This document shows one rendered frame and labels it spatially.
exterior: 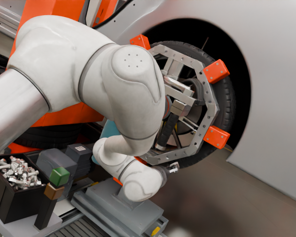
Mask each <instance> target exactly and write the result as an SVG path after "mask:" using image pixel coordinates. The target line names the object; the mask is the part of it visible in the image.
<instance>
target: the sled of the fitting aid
mask: <svg viewBox="0 0 296 237"><path fill-rule="evenodd" d="M107 179H109V178H107ZM107 179H105V180H107ZM105 180H103V181H105ZM100 182H102V181H100ZM100 182H95V183H93V184H91V185H90V186H88V187H91V186H93V185H95V184H98V183H100ZM88 187H86V188H83V189H81V190H79V191H76V192H74V195H73V197H72V200H71V202H70V203H71V204H72V205H74V206H75V207H76V208H77V209H78V210H79V211H81V212H82V213H83V214H84V215H85V216H87V217H88V218H89V219H90V220H92V221H93V222H94V223H95V224H97V225H98V226H99V227H100V228H101V229H103V230H104V231H105V232H106V233H108V234H109V235H110V236H111V237H158V236H159V235H160V234H161V233H162V232H163V230H164V229H165V227H166V225H167V223H168V221H169V220H168V219H166V218H165V217H163V216H161V217H160V218H158V219H157V220H156V221H155V222H154V223H153V224H152V225H151V226H150V227H149V228H148V229H147V230H146V231H144V232H143V233H142V234H141V235H140V236H138V235H137V234H136V233H134V232H133V231H132V230H131V229H129V228H128V227H127V226H125V225H124V224H123V223H122V222H121V221H119V220H118V219H117V218H115V217H114V216H113V215H111V214H110V213H109V212H108V211H106V210H105V209H104V208H103V207H101V206H100V205H99V204H97V203H96V202H95V201H93V200H92V199H91V198H90V197H89V196H87V195H86V194H85V193H86V190H87V188H88Z"/></svg>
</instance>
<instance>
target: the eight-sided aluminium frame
mask: <svg viewBox="0 0 296 237"><path fill-rule="evenodd" d="M148 52H149V53H150V54H151V55H152V56H153V57H154V59H157V58H160V57H162V56H166V57H171V58H173V59H174V60H175V61H177V62H182V63H184V65H186V66H188V67H190V68H193V69H194V70H195V72H196V75H197V78H198V80H199V81H200V82H201V83H202V85H203V92H204V95H203V97H204V100H205V101H206V102H205V103H206V106H207V109H208V110H207V112H206V114H205V116H204V118H203V120H202V122H201V124H200V126H199V128H198V130H197V132H196V134H195V136H194V138H193V140H192V141H191V143H190V145H189V146H188V147H185V148H181V149H178V150H174V151H170V152H167V153H163V154H160V155H157V154H155V153H154V152H152V151H150V150H149V151H148V152H147V153H145V154H143V155H141V156H139V157H140V158H141V159H143V160H145V161H146V162H147V163H149V164H151V165H152V166H153V165H158V164H161V163H164V162H168V161H172V160H176V159H179V158H184V157H188V156H191V155H194V154H196V153H198V152H199V150H200V148H201V146H202V144H203V142H204V140H203V138H204V136H205V134H206V132H207V130H208V128H209V127H210V126H212V125H213V123H214V121H215V119H216V117H217V116H218V113H219V111H220V109H219V106H218V102H217V100H216V96H215V93H214V90H213V87H212V84H211V83H209V82H208V80H207V78H206V75H205V74H204V72H203V69H204V68H206V66H205V64H203V63H202V62H200V61H198V60H195V59H193V58H191V57H188V56H186V55H184V54H181V53H179V52H177V51H175V50H172V49H170V48H168V47H166V46H163V45H161V44H160V45H158V46H155V47H153V48H151V49H149V50H148Z"/></svg>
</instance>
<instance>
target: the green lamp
mask: <svg viewBox="0 0 296 237"><path fill-rule="evenodd" d="M69 175H70V172H68V171H67V170H66V169H64V168H63V167H58V168H55V169H53V170H52V172H51V174H50V177H49V180H50V181H51V182H52V183H53V184H54V185H56V186H60V185H63V184H66V183H67V180H68V178H69Z"/></svg>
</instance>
